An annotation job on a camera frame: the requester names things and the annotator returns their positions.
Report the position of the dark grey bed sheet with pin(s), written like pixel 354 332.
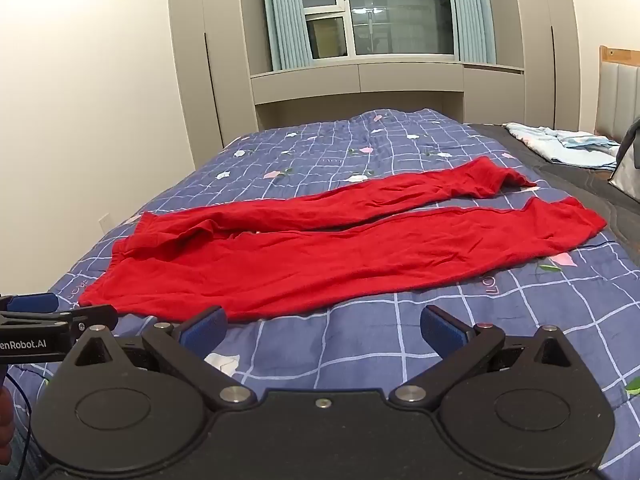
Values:
pixel 575 180

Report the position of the dark grey cloth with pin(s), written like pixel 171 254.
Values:
pixel 632 135

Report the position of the red pants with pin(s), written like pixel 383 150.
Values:
pixel 310 255

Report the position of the silver grey pillow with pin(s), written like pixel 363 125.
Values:
pixel 625 172

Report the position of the window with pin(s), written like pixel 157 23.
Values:
pixel 380 5

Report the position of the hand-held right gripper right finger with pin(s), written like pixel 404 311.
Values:
pixel 440 332

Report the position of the light blue curtain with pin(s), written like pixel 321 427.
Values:
pixel 472 10
pixel 285 15

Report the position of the beige window cabinet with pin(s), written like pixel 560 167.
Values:
pixel 355 80

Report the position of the grey padded wooden headboard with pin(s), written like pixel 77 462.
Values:
pixel 617 95

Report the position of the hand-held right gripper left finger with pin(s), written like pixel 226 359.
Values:
pixel 206 332

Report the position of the blue plaid floral quilt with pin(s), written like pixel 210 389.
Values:
pixel 380 340

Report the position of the beige wardrobe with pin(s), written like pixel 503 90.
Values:
pixel 210 50
pixel 540 45

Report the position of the white wall outlet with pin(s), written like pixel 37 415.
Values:
pixel 104 221

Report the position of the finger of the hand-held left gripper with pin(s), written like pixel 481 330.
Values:
pixel 97 316
pixel 32 303

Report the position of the light blue folded blanket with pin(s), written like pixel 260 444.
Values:
pixel 565 145

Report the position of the person's left hand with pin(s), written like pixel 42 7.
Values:
pixel 5 422

